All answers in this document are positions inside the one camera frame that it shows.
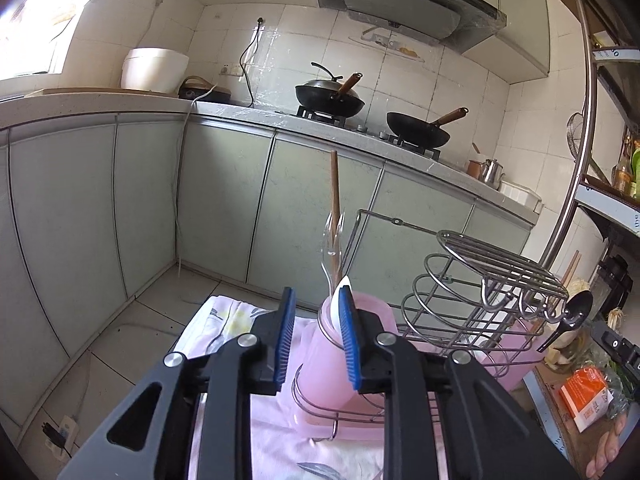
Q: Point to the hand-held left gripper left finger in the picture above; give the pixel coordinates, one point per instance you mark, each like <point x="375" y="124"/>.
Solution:
<point x="285" y="340"/>

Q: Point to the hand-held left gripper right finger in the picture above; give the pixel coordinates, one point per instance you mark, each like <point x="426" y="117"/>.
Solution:
<point x="350" y="345"/>

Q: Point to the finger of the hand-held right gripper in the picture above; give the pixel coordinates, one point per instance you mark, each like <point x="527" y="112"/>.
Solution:
<point x="620" y="352"/>

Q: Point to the pink plastic utensil cup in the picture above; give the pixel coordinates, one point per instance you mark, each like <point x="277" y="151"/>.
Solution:
<point x="510" y="365"/>
<point x="320" y="360"/>

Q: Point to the white plastic spoon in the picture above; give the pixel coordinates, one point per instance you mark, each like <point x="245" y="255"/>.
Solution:
<point x="336" y="310"/>

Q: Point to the black plastic spoon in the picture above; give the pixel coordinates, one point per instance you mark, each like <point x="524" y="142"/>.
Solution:
<point x="580" y="307"/>

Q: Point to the clear plastic fork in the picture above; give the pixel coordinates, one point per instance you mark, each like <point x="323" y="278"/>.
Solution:
<point x="330" y="255"/>

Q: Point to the wooden chopstick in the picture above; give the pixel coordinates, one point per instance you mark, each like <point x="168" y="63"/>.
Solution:
<point x="575" y="265"/>
<point x="334" y="185"/>
<point x="567" y="272"/>

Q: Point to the person's right hand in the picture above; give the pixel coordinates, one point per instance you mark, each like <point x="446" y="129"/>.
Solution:
<point x="607" y="447"/>

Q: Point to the orange and white packet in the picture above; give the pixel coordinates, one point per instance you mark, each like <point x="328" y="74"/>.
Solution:
<point x="585" y="400"/>

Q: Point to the black blender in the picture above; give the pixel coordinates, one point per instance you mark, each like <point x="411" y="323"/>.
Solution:
<point x="612" y="280"/>

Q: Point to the pink plastic drip tray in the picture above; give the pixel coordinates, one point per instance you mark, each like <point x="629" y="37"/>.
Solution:
<point x="350" y="427"/>

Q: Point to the cardboard sheet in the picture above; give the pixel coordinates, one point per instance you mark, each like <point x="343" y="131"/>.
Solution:
<point x="555" y="425"/>

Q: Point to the white leaf printed cloth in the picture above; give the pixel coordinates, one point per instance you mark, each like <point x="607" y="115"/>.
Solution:
<point x="290" y="440"/>

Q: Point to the glass bottle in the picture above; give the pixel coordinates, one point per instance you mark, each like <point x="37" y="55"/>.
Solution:
<point x="622" y="170"/>

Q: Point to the white container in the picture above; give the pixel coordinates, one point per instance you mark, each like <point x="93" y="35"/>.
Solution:
<point x="520" y="195"/>

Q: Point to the copper pot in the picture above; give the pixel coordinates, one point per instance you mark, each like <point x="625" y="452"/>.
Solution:
<point x="475" y="166"/>

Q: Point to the gas stove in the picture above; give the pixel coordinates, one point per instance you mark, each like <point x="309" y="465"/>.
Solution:
<point x="370" y="127"/>

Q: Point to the steel kettle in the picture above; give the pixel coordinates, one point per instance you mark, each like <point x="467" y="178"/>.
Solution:
<point x="491" y="175"/>

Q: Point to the electric fan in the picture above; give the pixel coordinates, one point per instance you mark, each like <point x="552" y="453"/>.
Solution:
<point x="575" y="135"/>

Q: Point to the grey-green kitchen cabinets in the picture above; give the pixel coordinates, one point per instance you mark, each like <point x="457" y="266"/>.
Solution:
<point x="75" y="235"/>

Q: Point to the power strip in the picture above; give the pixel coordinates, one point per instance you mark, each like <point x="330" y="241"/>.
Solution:
<point x="60" y="430"/>

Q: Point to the black wok with lid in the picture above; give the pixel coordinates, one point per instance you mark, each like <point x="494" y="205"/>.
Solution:
<point x="325" y="100"/>

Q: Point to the steel shelf rack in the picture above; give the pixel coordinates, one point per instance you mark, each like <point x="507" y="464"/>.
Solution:
<point x="587" y="85"/>

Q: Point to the white rice cooker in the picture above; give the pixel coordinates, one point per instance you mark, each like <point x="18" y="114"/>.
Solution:
<point x="152" y="70"/>

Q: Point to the wooden cutting board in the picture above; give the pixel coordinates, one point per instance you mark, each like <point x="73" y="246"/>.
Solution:
<point x="90" y="91"/>

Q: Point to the range hood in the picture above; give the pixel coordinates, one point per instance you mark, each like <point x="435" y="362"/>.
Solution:
<point x="400" y="0"/>

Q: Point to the window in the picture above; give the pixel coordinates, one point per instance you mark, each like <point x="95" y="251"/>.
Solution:
<point x="35" y="15"/>

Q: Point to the wall socket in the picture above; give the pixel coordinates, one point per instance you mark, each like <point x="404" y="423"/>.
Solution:
<point x="231" y="70"/>

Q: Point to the upper wall cabinets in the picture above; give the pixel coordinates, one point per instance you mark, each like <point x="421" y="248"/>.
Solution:
<point x="520" y="10"/>

